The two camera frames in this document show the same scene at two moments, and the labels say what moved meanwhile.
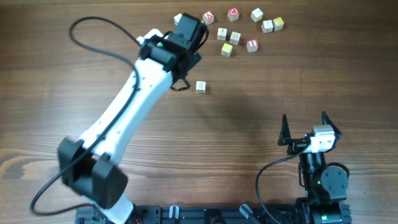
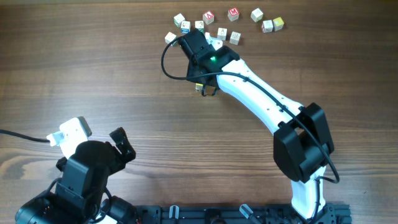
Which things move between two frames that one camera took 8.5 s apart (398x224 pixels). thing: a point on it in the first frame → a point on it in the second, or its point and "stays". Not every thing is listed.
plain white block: x=257 y=15 stays
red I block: x=252 y=45 → x=198 y=88
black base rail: x=178 y=214 stays
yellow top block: x=278 y=23 stays
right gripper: x=296 y=144 → x=192 y=70
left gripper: x=196 y=57 → x=127 y=154
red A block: x=208 y=17 stays
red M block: x=233 y=14 stays
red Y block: x=267 y=26 stays
